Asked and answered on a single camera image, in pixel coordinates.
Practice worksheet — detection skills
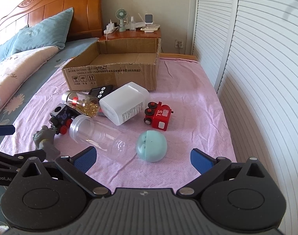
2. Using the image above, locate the grey elephant figurine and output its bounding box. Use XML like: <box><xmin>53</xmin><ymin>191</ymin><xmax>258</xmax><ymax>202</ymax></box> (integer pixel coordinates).
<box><xmin>33</xmin><ymin>125</ymin><xmax>61</xmax><ymax>161</ymax></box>

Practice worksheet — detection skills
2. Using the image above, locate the teal egg-shaped case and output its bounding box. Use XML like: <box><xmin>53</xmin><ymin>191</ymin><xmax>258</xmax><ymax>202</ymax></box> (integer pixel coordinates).
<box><xmin>136</xmin><ymin>130</ymin><xmax>168</xmax><ymax>162</ymax></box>

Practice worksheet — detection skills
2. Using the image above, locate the red toy train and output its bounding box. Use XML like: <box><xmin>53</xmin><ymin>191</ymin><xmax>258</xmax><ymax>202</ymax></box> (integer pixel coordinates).
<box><xmin>144</xmin><ymin>101</ymin><xmax>173</xmax><ymax>131</ymax></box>

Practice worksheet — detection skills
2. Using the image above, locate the blue bed sheet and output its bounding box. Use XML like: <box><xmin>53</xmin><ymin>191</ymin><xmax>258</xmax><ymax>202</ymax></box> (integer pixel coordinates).
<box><xmin>0</xmin><ymin>38</ymin><xmax>98</xmax><ymax>125</ymax></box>

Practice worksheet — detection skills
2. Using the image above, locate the clear plastic cup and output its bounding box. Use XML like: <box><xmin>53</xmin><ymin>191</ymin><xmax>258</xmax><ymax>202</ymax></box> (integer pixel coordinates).
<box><xmin>69</xmin><ymin>115</ymin><xmax>128</xmax><ymax>159</ymax></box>

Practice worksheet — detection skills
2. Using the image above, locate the capsule bottle silver cap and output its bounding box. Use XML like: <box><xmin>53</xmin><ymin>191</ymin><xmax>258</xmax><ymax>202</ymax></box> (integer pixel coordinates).
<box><xmin>61</xmin><ymin>91</ymin><xmax>100</xmax><ymax>118</ymax></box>

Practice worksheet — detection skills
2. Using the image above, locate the pink blanket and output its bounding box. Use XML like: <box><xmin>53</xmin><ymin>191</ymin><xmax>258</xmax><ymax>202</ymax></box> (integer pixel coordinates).
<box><xmin>0</xmin><ymin>59</ymin><xmax>236</xmax><ymax>191</ymax></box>

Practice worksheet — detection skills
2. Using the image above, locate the black digital timer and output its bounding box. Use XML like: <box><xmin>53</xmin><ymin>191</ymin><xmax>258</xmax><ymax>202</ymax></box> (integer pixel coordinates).
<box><xmin>88</xmin><ymin>85</ymin><xmax>113</xmax><ymax>100</ymax></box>

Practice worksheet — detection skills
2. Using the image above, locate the white plastic jar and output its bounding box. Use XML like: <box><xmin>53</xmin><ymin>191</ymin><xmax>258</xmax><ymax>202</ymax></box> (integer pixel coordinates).
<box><xmin>99</xmin><ymin>82</ymin><xmax>150</xmax><ymax>126</ymax></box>

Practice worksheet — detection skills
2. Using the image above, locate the cardboard box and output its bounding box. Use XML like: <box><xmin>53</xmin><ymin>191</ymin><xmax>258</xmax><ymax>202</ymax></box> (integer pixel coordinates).
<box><xmin>62</xmin><ymin>38</ymin><xmax>161</xmax><ymax>92</ymax></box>

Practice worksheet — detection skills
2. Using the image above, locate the blue pillow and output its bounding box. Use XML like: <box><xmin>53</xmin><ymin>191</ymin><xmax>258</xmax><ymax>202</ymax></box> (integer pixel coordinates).
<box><xmin>0</xmin><ymin>7</ymin><xmax>73</xmax><ymax>61</ymax></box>

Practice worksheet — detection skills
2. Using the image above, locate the white louvered wardrobe door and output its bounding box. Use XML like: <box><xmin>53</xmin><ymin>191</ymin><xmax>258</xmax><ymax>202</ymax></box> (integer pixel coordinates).
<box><xmin>192</xmin><ymin>0</ymin><xmax>298</xmax><ymax>234</ymax></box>

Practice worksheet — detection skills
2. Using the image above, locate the white power strip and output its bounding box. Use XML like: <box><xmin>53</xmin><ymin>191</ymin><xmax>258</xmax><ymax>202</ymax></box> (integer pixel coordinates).
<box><xmin>104</xmin><ymin>20</ymin><xmax>118</xmax><ymax>35</ymax></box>

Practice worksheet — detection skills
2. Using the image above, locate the wooden nightstand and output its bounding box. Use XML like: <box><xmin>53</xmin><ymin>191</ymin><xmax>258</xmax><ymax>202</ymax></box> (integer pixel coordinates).
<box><xmin>98</xmin><ymin>29</ymin><xmax>162</xmax><ymax>54</ymax></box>

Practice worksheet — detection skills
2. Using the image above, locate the white remote control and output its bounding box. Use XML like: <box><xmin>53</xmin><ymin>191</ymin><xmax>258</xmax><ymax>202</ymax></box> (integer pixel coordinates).
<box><xmin>140</xmin><ymin>26</ymin><xmax>159</xmax><ymax>33</ymax></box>

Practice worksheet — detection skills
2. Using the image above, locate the small clear bottle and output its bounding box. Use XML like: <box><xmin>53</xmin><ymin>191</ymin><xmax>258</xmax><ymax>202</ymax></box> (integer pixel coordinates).
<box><xmin>129</xmin><ymin>16</ymin><xmax>136</xmax><ymax>31</ymax></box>

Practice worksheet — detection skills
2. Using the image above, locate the small green desk fan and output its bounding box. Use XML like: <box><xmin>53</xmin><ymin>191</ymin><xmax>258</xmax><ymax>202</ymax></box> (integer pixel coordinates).
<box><xmin>115</xmin><ymin>9</ymin><xmax>127</xmax><ymax>32</ymax></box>

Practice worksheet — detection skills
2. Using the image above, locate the wooden headboard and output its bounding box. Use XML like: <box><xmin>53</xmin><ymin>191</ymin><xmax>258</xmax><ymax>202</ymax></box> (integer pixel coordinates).
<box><xmin>0</xmin><ymin>0</ymin><xmax>103</xmax><ymax>44</ymax></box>

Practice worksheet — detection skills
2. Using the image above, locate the white smart display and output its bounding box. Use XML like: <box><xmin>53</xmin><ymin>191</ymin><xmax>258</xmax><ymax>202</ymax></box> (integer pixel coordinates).
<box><xmin>145</xmin><ymin>13</ymin><xmax>154</xmax><ymax>28</ymax></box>

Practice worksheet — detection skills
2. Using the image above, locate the wall socket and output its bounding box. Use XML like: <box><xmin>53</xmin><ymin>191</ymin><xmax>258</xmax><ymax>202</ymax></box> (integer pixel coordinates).
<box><xmin>174</xmin><ymin>39</ymin><xmax>183</xmax><ymax>49</ymax></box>

